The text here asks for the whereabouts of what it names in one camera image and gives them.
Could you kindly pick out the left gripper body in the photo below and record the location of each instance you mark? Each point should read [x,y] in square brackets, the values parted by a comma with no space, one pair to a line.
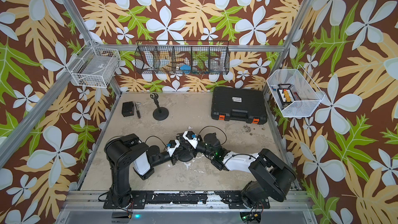
[173,158]

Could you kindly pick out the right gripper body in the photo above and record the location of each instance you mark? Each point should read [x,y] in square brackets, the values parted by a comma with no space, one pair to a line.
[202,148]

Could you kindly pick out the black round stand base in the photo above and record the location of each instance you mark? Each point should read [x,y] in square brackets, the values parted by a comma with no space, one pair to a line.
[160,114]

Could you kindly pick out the black microphone stand pole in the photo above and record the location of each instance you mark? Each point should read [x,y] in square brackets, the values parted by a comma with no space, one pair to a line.
[155,97]

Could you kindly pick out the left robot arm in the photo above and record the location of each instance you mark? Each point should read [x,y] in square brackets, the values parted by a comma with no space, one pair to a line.
[124,151]

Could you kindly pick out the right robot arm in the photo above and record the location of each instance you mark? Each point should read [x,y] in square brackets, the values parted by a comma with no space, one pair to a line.
[273,177]

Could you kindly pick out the black plastic tool case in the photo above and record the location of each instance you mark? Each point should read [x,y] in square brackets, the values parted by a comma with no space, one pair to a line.
[245,105]

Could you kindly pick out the small ratchet screwdriver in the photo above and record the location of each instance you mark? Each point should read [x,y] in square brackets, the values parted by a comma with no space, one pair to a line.
[137,106]

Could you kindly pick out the small black box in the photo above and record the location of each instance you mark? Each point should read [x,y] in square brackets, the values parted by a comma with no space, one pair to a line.
[127,109]

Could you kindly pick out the blue object in basket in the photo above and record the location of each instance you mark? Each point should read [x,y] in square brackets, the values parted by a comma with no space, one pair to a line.
[185,68]

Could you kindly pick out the screw bit box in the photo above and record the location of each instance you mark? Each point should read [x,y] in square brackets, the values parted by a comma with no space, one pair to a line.
[287,94]

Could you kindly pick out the white mesh basket right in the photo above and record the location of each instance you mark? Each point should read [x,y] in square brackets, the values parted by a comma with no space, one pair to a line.
[309,92]

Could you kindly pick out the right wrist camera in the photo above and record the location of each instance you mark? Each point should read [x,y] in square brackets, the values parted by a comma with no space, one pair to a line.
[191,138]

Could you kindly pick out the black wire basket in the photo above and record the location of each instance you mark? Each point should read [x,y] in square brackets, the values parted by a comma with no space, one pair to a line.
[204,57]

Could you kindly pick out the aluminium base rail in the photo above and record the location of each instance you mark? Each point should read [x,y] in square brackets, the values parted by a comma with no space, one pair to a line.
[185,207]

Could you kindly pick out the white wire basket left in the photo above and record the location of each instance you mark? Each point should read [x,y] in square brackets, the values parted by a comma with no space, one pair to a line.
[94,65]

